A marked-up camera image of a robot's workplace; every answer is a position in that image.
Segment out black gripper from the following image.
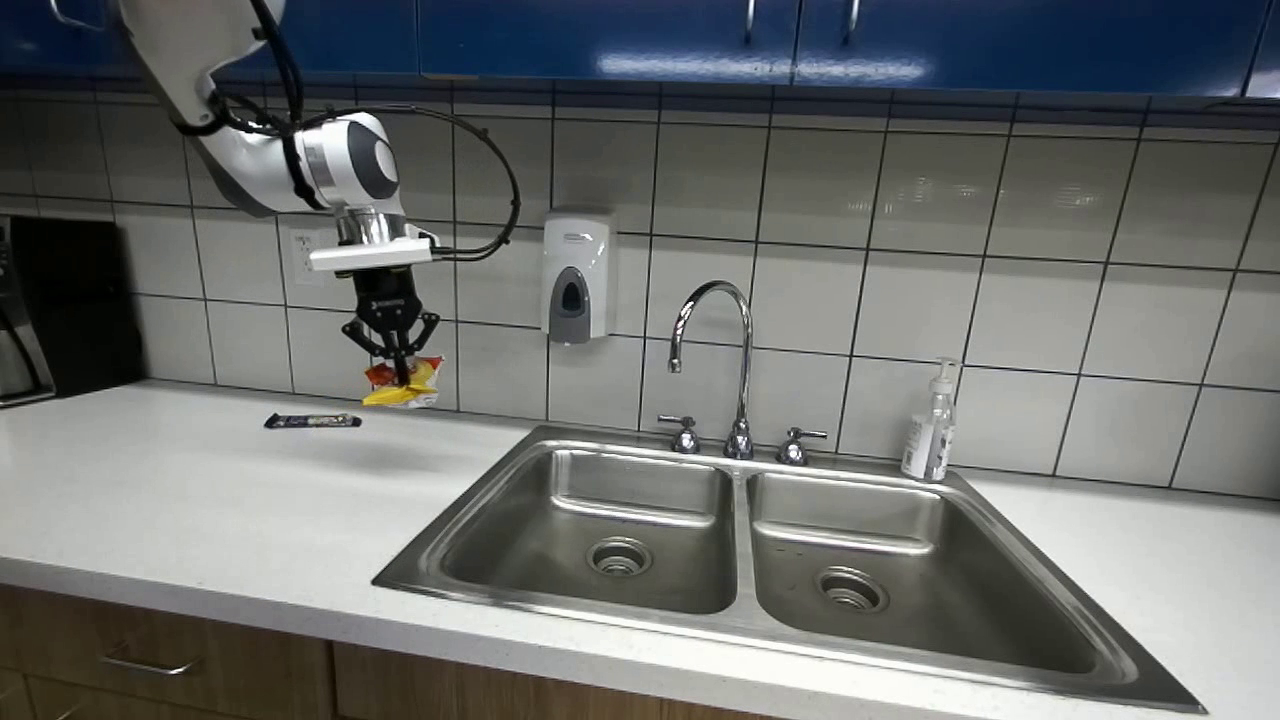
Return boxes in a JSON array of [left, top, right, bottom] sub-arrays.
[[334, 264, 445, 382]]

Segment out orange and yellow chips packet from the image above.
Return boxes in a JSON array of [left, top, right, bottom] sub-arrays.
[[361, 353, 448, 413]]

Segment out stainless steel double sink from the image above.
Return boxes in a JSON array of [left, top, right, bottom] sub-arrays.
[[371, 424, 1208, 717]]

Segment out black marker pen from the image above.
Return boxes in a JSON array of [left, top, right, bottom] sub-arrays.
[[261, 409, 368, 435]]

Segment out black countertop appliance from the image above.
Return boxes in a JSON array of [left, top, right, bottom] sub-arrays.
[[0, 210, 148, 413]]

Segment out chrome gooseneck faucet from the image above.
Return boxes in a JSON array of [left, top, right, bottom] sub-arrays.
[[662, 275, 763, 465]]

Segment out blue upper cabinets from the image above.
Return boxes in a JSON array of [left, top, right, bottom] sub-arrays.
[[0, 0, 1280, 102]]

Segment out wooden lower cabinets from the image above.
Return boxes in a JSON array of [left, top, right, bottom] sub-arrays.
[[0, 578, 777, 720]]

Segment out clear soap pump bottle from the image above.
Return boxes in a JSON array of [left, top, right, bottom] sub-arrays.
[[894, 355, 965, 487]]

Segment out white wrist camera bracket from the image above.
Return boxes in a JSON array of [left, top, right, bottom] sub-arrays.
[[309, 228, 439, 281]]

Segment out white wall soap dispenser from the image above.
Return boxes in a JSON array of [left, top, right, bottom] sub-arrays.
[[541, 210, 614, 347]]

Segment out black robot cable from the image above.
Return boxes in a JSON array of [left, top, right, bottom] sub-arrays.
[[177, 0, 523, 268]]

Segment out chrome faucet handle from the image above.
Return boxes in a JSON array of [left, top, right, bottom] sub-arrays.
[[655, 413, 708, 460], [771, 424, 832, 466]]

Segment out silver drawer handle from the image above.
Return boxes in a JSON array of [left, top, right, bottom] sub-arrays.
[[96, 648, 195, 683]]

